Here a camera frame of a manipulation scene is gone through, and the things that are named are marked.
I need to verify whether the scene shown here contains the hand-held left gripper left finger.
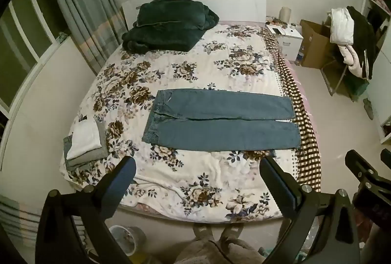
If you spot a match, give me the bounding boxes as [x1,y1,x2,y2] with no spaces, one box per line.
[35,156,137,264]

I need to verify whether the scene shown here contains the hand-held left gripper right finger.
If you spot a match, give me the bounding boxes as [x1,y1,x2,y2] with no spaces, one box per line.
[259,156,361,264]

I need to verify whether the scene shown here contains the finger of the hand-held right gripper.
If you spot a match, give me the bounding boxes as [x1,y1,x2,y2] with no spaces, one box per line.
[380,148,391,167]
[345,149,379,183]

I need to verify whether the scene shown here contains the blue denim pants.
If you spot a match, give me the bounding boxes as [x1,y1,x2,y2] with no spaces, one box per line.
[142,89,302,151]

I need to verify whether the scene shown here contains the person's right forearm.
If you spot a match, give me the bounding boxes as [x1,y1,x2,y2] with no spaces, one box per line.
[365,220,391,264]

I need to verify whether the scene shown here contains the folded grey cloth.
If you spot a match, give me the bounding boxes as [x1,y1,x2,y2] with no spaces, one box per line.
[65,119,109,170]

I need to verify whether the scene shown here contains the grey shoe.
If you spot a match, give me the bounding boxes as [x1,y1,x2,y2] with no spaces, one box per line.
[363,98,375,120]

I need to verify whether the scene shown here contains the folded white cloth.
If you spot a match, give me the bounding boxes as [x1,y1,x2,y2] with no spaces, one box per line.
[66,120,102,160]

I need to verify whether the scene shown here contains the white trash bin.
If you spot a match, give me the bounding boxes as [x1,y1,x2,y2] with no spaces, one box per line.
[108,225,146,262]

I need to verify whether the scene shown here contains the grey slipper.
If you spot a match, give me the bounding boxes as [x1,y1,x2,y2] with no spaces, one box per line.
[193,226,214,244]
[220,226,244,247]

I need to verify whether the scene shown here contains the brown checked bed sheet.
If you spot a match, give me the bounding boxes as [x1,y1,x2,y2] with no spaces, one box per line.
[265,28,322,192]

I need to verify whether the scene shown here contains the person's legs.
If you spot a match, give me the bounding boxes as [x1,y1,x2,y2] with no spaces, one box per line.
[174,236,266,264]

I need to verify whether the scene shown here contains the pink garment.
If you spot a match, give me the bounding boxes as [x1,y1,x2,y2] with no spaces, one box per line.
[338,44,368,78]

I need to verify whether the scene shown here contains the striped cloth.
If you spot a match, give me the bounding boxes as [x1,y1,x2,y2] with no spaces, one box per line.
[0,195,42,242]

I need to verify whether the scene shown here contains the dark garment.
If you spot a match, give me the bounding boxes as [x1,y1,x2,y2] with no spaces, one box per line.
[347,6,378,80]

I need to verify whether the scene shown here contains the brown cardboard box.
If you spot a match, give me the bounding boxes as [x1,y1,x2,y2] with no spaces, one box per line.
[299,19,340,69]

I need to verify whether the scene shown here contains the floral bed blanket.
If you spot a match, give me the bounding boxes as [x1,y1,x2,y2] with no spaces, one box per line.
[59,24,306,223]

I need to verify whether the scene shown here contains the white garment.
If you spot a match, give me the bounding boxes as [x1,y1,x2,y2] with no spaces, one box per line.
[330,8,355,45]

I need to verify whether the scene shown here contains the white nightstand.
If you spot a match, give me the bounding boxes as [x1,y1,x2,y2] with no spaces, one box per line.
[265,23,304,63]

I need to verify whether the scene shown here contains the dark green plush blanket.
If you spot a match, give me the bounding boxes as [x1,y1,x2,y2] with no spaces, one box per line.
[122,0,220,54]

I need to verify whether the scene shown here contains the white framed window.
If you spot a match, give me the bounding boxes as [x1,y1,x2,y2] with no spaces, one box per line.
[0,0,71,119]

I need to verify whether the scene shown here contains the grey-green curtain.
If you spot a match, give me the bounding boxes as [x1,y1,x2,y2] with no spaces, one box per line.
[46,0,129,75]

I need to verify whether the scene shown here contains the white bed headboard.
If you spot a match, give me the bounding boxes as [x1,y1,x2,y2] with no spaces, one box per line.
[121,0,267,33]

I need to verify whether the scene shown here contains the metal frame chair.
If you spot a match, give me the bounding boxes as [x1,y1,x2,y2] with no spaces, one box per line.
[321,49,371,97]

